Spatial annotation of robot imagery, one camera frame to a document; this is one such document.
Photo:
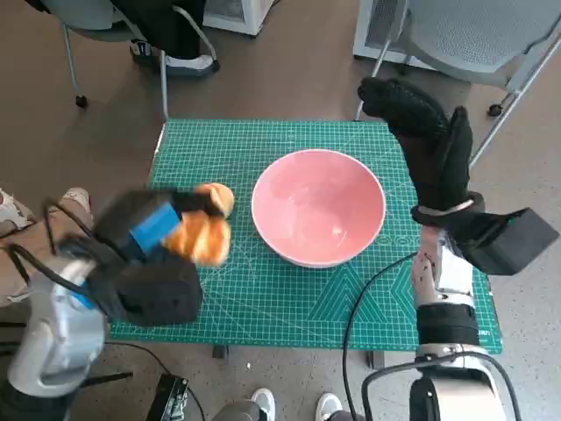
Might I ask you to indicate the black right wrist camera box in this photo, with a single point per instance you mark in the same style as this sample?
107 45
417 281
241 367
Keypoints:
508 241

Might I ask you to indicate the black device on floor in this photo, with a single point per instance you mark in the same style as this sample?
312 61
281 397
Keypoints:
166 399

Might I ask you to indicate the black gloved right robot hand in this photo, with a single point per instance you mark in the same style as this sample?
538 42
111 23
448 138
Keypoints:
442 166

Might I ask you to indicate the pink bowl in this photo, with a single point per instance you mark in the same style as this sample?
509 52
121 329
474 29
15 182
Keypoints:
315 206

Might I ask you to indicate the white grey shoe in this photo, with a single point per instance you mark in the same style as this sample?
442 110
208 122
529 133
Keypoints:
263 403
328 408

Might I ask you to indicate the empty grey mesh chair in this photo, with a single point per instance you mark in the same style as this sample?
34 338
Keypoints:
473 35

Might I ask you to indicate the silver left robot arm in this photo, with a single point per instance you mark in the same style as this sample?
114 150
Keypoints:
52 342

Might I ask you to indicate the white cabinet with vent grille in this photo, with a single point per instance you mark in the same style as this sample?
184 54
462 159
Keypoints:
368 35

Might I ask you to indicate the person in tan trousers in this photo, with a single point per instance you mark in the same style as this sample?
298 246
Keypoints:
30 232

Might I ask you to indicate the black table bracket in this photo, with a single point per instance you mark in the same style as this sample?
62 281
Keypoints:
220 351
375 359

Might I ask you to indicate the green cutting mat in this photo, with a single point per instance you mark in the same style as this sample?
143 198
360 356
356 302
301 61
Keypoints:
280 307

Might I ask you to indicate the person in black trousers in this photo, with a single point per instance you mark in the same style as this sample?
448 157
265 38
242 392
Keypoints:
175 30

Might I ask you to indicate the grey chair with person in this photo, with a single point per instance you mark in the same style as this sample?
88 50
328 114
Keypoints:
96 30

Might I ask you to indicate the oblong striped toy bread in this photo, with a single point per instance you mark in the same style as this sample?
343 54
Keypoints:
206 241

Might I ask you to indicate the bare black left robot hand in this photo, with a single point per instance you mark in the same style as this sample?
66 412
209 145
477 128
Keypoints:
144 219

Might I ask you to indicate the round toy bread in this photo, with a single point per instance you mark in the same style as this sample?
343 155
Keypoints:
221 193

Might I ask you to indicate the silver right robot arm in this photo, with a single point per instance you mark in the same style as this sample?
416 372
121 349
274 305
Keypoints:
451 272

